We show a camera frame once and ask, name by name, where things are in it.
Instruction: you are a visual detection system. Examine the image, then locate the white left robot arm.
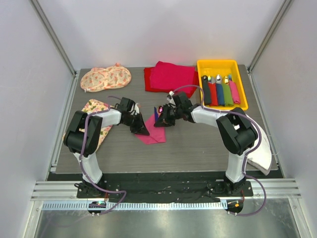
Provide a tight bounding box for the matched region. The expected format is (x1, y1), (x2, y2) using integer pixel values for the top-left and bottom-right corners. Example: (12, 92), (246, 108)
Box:
(63, 97), (150, 198)

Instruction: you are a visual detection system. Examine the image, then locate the aluminium frame rail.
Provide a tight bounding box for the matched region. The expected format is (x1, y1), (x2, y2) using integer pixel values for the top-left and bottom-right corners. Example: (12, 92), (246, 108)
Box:
(31, 178), (301, 203)

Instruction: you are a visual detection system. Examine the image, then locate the white cloth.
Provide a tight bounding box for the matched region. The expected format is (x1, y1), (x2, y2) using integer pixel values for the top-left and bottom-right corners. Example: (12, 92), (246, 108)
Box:
(245, 122), (272, 176)

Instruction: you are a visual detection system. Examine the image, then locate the floral pattern tray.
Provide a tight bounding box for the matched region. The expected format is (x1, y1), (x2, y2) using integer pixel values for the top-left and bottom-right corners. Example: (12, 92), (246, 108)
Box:
(63, 99), (111, 156)

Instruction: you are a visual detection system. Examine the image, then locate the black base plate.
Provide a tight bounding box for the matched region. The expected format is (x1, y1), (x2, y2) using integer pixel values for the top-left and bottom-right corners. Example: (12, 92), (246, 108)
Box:
(75, 172), (254, 203)

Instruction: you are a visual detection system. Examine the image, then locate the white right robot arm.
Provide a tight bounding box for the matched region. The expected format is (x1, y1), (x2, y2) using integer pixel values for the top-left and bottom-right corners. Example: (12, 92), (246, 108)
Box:
(154, 92), (259, 196)

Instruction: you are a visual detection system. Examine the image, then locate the iridescent purple knife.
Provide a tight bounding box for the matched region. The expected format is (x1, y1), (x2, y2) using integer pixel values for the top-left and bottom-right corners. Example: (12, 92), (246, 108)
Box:
(154, 107), (159, 121)

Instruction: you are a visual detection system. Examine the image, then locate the floral fabric pouch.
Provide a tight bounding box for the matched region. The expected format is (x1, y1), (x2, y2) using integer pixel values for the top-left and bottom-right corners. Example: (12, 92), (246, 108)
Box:
(80, 63), (132, 93)

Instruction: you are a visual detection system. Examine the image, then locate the black napkin cutlery roll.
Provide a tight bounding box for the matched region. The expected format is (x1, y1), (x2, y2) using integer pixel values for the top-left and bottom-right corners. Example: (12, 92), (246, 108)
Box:
(202, 75), (212, 106)

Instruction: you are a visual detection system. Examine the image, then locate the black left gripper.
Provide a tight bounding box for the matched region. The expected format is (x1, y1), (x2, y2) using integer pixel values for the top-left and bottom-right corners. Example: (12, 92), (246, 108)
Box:
(123, 112), (149, 136)

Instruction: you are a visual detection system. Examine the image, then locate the yellow plastic bin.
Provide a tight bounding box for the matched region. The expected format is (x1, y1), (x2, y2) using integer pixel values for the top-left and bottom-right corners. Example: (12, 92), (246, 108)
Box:
(197, 59), (249, 111)

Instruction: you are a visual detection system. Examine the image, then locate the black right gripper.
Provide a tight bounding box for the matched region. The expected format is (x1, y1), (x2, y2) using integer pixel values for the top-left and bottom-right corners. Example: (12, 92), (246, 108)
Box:
(154, 104), (182, 128)

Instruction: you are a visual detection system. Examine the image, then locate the stack of red napkins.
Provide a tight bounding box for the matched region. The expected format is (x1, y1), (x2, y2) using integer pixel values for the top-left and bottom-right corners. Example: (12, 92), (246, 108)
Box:
(144, 61), (199, 98)

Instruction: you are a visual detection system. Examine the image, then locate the blue napkin cutlery roll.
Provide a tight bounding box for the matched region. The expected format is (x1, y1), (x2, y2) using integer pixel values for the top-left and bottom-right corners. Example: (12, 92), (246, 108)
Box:
(215, 74), (225, 106)

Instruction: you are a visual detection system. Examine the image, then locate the pink paper napkin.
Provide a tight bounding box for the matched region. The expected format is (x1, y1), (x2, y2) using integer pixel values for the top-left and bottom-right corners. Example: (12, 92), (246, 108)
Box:
(135, 113), (166, 145)

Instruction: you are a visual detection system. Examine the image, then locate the red napkin cutlery roll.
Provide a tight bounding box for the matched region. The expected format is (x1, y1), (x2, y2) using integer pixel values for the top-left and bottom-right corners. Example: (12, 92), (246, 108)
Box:
(208, 76), (218, 106)

